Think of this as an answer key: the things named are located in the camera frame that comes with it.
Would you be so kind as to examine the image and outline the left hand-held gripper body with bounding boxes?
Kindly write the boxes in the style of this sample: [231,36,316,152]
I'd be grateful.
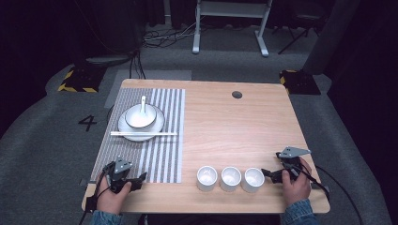
[102,157,143,194]

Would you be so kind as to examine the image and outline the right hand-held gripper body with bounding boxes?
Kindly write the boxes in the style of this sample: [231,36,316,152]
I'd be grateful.
[275,146,313,184]

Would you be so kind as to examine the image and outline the white cup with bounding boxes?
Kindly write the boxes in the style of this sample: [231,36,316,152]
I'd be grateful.
[240,167,266,194]
[195,165,219,192]
[220,166,242,193]

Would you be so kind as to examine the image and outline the person's right hand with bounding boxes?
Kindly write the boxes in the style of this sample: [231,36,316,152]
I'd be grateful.
[281,157,314,208]

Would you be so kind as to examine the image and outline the person's left hand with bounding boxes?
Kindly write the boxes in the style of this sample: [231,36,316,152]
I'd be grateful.
[95,172,132,217]

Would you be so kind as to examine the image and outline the grey striped placemat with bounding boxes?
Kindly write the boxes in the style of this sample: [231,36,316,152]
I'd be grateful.
[90,87,187,185]

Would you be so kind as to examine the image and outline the white plate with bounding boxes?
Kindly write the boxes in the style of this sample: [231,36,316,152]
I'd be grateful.
[116,104,166,143]

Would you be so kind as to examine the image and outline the white chopstick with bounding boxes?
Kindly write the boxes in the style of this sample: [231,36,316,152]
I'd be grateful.
[110,130,178,135]

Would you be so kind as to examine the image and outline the white bowl dark rim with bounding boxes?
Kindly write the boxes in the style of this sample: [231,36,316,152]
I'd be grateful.
[124,103,158,129]

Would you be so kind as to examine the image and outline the grey stand base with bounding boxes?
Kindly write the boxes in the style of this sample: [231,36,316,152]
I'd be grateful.
[84,53,136,68]

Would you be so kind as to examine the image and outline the black tripod legs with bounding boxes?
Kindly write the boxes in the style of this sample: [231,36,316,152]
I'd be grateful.
[271,17,325,56]

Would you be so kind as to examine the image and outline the grey pillar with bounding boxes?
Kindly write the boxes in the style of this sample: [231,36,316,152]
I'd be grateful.
[301,0,361,76]

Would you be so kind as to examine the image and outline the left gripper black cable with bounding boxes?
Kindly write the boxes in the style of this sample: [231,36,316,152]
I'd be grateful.
[78,170,113,225]

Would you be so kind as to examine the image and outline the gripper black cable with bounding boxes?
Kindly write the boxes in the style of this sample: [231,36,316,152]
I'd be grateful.
[78,170,113,225]
[289,163,364,225]

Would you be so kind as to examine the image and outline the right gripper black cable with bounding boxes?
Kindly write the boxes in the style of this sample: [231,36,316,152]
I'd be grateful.
[289,163,364,225]

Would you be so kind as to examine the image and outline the black yellow striped base plate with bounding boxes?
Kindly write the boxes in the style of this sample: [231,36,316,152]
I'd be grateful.
[279,68,322,96]
[57,65,108,94]

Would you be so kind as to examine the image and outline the black stand cables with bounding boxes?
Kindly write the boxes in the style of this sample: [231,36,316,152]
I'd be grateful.
[128,49,147,80]

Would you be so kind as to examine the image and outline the bundle of floor cables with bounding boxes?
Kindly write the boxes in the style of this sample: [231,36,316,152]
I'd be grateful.
[142,18,205,49]

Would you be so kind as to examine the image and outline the white metal desk frame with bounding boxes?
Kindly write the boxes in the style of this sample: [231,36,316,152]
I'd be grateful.
[191,0,274,58]

